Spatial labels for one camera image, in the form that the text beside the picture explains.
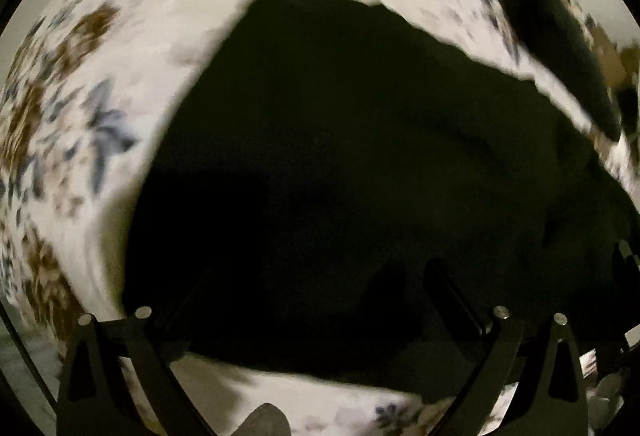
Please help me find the folded black garment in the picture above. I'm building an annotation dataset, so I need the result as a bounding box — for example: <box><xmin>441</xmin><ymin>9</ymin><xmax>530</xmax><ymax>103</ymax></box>
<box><xmin>487</xmin><ymin>0</ymin><xmax>623</xmax><ymax>142</ymax></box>

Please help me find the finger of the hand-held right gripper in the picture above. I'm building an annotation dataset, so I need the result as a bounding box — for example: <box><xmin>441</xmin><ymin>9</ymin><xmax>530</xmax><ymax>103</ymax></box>
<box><xmin>613</xmin><ymin>240</ymin><xmax>640</xmax><ymax>284</ymax></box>

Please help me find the floral blanket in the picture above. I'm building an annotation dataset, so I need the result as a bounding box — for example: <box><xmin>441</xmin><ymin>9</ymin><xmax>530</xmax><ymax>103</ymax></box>
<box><xmin>0</xmin><ymin>0</ymin><xmax>640</xmax><ymax>436</ymax></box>

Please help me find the black lion print sweater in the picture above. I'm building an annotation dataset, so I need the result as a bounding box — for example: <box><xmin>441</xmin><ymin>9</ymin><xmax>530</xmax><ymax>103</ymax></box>
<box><xmin>122</xmin><ymin>0</ymin><xmax>640</xmax><ymax>404</ymax></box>

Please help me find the grey slipper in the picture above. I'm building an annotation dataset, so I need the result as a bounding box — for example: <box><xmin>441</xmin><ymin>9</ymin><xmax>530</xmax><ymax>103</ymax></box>
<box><xmin>234</xmin><ymin>402</ymin><xmax>292</xmax><ymax>436</ymax></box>

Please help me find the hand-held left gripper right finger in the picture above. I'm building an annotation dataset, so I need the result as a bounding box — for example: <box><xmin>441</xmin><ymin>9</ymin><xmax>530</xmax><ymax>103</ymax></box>
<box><xmin>425</xmin><ymin>259</ymin><xmax>590</xmax><ymax>436</ymax></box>

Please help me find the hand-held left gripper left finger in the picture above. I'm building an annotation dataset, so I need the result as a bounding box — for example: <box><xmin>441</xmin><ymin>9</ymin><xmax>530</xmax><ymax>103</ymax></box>
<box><xmin>56</xmin><ymin>266</ymin><xmax>221</xmax><ymax>436</ymax></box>

